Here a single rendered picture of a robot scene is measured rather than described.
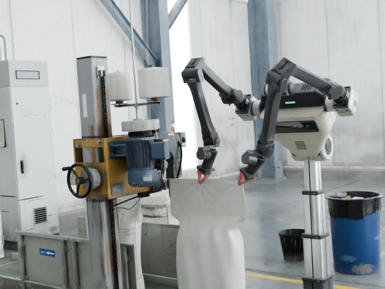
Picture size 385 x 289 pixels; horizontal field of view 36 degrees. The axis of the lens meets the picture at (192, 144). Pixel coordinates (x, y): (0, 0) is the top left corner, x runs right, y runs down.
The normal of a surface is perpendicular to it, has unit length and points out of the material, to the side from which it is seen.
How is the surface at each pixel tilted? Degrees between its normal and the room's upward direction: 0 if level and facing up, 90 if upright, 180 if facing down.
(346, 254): 93
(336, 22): 90
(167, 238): 90
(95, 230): 90
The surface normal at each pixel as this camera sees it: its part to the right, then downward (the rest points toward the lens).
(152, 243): -0.60, 0.08
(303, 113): -0.44, -0.71
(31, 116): 0.79, -0.02
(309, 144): -0.42, 0.70
